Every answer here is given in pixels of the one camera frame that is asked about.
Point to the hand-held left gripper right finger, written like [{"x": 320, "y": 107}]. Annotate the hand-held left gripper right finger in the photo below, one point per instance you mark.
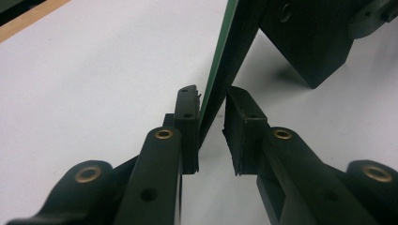
[{"x": 244, "y": 137}]

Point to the thin black board green edge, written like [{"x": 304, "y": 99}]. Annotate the thin black board green edge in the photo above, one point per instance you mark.
[{"x": 223, "y": 78}]

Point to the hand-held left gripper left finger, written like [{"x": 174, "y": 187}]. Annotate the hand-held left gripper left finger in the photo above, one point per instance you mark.
[{"x": 187, "y": 134}]

